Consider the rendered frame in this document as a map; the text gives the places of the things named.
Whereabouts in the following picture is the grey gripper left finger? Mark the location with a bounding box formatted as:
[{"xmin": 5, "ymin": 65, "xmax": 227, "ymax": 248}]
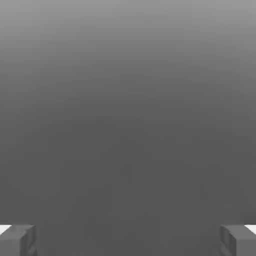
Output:
[{"xmin": 0, "ymin": 223, "xmax": 38, "ymax": 256}]

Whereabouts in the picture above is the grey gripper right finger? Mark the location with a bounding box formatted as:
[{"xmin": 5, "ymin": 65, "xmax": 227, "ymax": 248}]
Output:
[{"xmin": 219, "ymin": 223, "xmax": 256, "ymax": 256}]

